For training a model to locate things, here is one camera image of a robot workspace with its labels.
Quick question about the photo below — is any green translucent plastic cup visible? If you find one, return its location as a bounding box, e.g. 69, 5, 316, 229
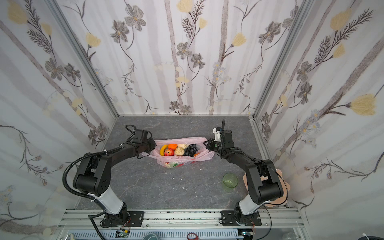
222, 173, 239, 189

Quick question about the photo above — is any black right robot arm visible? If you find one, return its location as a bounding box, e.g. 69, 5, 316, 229
204, 121, 288, 226

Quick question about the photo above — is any beige fake fruit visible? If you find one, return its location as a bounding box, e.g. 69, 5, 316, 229
174, 147, 185, 156
177, 144, 189, 151

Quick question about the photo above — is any pink plastic bag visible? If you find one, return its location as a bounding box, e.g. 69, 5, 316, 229
148, 137, 215, 168

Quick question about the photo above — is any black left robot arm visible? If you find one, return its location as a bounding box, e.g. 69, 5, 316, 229
62, 125, 156, 228

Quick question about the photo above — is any peach scalloped plate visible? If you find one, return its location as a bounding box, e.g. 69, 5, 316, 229
243, 169, 291, 208

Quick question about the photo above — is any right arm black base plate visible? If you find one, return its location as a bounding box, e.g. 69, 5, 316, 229
219, 210, 262, 227

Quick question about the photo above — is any aluminium frame rail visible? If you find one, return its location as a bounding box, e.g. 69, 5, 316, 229
52, 208, 310, 240

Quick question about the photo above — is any yellow fake banana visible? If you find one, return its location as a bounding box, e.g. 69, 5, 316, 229
160, 145, 169, 156

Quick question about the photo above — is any orange fake orange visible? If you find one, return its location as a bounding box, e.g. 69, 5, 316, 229
168, 144, 178, 150

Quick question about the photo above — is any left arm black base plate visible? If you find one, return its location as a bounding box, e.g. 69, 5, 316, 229
100, 211, 145, 228

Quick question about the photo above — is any red fake apple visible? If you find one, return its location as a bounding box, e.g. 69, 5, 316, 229
164, 148, 175, 156

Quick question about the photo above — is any dark fake grape bunch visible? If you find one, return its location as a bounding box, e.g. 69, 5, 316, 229
184, 144, 199, 157

